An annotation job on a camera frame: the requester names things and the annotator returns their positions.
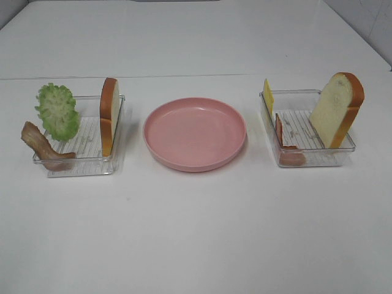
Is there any brown bacon strip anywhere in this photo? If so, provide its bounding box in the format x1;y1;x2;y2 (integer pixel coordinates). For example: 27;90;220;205
21;121;76;172

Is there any pink round plate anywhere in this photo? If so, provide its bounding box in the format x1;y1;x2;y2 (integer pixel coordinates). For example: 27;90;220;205
143;97;247;172

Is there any bread slice from tray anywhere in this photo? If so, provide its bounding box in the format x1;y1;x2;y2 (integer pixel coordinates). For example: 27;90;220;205
100;77;120;157

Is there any clear plastic tray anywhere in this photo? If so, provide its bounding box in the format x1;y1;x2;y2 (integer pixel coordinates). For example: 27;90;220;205
259;89;356;168
32;94;125;178

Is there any clear plastic tray left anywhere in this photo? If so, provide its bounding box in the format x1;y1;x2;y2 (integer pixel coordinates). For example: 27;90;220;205
32;94;125;178

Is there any clear plastic tray right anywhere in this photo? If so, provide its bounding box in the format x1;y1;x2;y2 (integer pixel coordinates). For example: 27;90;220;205
259;89;356;168

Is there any green lettuce leaf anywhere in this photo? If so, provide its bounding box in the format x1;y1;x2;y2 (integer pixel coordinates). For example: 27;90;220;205
35;83;80;141

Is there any yellow cheese slice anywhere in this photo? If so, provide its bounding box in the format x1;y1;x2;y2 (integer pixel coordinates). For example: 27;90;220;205
263;79;274;116

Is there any bread slice in right tray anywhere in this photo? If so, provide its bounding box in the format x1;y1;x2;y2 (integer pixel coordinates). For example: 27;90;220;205
309;72;364;149

